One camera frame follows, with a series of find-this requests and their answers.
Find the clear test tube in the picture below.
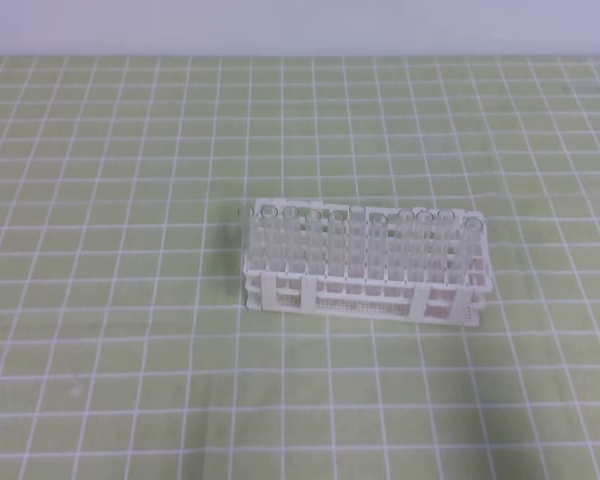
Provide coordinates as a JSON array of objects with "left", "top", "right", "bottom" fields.
[
  {"left": 348, "top": 205, "right": 366, "bottom": 279},
  {"left": 408, "top": 210, "right": 434, "bottom": 282},
  {"left": 388, "top": 209, "right": 414, "bottom": 285},
  {"left": 368, "top": 213, "right": 388, "bottom": 281},
  {"left": 447, "top": 216, "right": 484, "bottom": 286},
  {"left": 428, "top": 209, "right": 456, "bottom": 284}
]

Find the white test tube rack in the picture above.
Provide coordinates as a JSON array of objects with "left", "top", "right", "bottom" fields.
[{"left": 239, "top": 198, "right": 493, "bottom": 326}]

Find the green checkered tablecloth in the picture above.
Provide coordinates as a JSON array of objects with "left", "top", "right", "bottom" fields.
[{"left": 0, "top": 57, "right": 600, "bottom": 479}]

